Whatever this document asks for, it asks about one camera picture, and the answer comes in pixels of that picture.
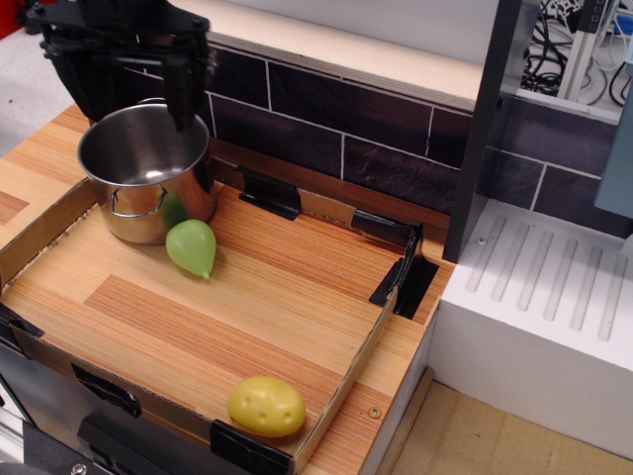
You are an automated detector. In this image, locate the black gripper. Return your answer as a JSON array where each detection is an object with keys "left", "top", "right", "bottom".
[{"left": 27, "top": 1, "right": 210, "bottom": 132}]

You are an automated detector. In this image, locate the metal pot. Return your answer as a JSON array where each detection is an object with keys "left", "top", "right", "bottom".
[{"left": 77, "top": 102, "right": 217, "bottom": 244}]

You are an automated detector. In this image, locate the cardboard fence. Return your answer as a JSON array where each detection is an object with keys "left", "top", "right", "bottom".
[{"left": 1, "top": 144, "right": 451, "bottom": 474}]

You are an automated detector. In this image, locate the green toy pear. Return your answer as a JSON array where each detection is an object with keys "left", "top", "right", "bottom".
[{"left": 165, "top": 220, "right": 217, "bottom": 279}]

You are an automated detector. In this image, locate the dark tiled backsplash shelf unit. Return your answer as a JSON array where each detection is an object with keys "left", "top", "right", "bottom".
[{"left": 181, "top": 1, "right": 532, "bottom": 261}]

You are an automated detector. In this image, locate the yellow toy potato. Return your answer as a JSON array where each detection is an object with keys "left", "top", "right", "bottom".
[{"left": 226, "top": 376, "right": 307, "bottom": 438}]

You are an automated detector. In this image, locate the white dish drainer sink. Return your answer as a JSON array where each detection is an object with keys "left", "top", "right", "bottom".
[{"left": 429, "top": 201, "right": 632, "bottom": 457}]

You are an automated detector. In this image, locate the tangle of black cables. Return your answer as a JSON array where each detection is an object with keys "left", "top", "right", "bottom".
[{"left": 521, "top": 0, "right": 633, "bottom": 106}]

